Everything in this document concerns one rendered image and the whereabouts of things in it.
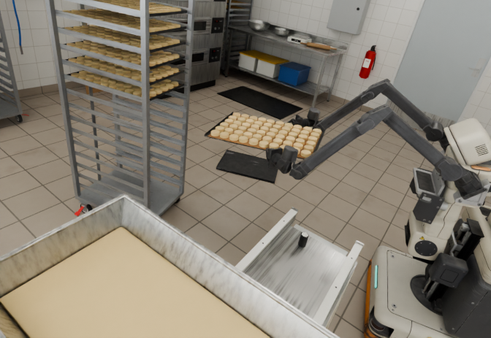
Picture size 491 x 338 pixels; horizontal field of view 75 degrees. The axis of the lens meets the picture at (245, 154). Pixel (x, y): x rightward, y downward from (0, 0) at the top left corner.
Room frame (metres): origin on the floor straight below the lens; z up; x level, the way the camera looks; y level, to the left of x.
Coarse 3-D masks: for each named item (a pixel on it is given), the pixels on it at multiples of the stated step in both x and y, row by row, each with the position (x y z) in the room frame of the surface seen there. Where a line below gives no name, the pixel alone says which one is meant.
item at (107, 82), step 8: (80, 72) 1.91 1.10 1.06; (88, 72) 1.97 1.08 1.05; (88, 80) 1.82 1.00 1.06; (96, 80) 1.82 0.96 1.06; (104, 80) 1.86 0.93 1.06; (112, 80) 1.87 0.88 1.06; (168, 80) 2.04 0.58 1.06; (120, 88) 1.76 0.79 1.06; (128, 88) 1.81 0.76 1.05; (136, 88) 1.80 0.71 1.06; (152, 88) 1.85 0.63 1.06; (160, 88) 1.86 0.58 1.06; (168, 88) 1.94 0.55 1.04; (152, 96) 1.76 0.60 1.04
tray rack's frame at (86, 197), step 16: (48, 0) 1.80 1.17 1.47; (48, 16) 1.81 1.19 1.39; (64, 80) 1.83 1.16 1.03; (64, 96) 1.81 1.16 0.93; (64, 112) 1.80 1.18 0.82; (96, 144) 2.04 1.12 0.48; (128, 176) 2.15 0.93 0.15; (80, 192) 1.85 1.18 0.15; (112, 192) 1.91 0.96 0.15; (160, 192) 2.01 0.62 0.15; (176, 192) 2.04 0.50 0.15; (160, 208) 1.82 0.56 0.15
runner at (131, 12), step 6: (66, 0) 1.80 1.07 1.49; (72, 0) 1.79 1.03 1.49; (78, 0) 1.78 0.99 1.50; (84, 0) 1.77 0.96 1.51; (90, 0) 1.76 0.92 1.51; (96, 6) 1.75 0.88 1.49; (102, 6) 1.73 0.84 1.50; (108, 6) 1.72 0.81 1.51; (114, 6) 1.71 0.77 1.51; (120, 12) 1.70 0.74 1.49; (126, 12) 1.69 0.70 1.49; (132, 12) 1.68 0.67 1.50; (138, 12) 1.67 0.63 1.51; (150, 18) 1.66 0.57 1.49
